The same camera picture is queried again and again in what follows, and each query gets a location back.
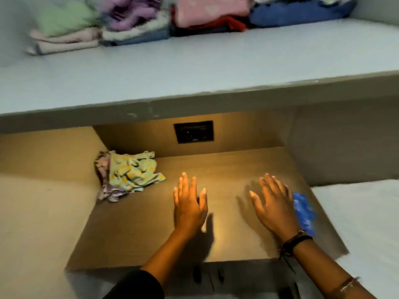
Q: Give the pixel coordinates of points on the person's left forearm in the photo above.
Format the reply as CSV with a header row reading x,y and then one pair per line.
x,y
174,249

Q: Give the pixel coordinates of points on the person's right hand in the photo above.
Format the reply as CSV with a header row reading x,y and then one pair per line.
x,y
276,214

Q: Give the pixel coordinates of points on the silver bangle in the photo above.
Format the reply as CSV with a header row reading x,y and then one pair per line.
x,y
344,284

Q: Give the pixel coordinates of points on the green yellow crumpled cloth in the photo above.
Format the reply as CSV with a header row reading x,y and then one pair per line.
x,y
134,172

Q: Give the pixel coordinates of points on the black wall socket plate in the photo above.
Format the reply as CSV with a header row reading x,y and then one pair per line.
x,y
194,132

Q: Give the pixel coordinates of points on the folded red cloth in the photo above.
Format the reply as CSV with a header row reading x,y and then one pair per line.
x,y
218,25

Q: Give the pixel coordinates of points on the folded pink cloth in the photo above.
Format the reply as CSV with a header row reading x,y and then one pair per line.
x,y
212,9

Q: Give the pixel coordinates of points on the folded white and blue cloth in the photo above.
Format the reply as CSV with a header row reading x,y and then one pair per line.
x,y
135,34

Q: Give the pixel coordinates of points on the folded light green cloth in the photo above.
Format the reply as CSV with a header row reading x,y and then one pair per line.
x,y
65,18

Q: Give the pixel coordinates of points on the blue crumpled cloth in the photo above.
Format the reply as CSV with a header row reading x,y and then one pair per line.
x,y
305,214

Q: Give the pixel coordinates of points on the folded purple cloth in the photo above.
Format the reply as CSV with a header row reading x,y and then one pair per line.
x,y
131,12

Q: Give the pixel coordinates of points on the person's left thumb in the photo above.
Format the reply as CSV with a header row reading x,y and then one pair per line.
x,y
204,200

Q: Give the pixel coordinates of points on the person's right thumb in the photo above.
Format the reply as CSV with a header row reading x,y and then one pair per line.
x,y
255,200

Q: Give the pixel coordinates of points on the person's right forearm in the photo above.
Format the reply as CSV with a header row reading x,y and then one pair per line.
x,y
324,270

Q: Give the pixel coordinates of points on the black sleeve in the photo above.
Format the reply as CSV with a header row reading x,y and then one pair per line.
x,y
135,286

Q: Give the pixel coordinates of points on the person's left hand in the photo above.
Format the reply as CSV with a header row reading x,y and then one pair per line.
x,y
188,211

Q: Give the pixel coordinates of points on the purple floral crumpled cloth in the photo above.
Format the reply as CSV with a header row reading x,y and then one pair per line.
x,y
104,186

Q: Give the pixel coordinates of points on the grey concrete shelf slab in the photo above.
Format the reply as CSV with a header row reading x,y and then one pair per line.
x,y
199,77

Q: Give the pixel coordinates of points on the folded beige towel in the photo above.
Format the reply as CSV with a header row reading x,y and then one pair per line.
x,y
62,42

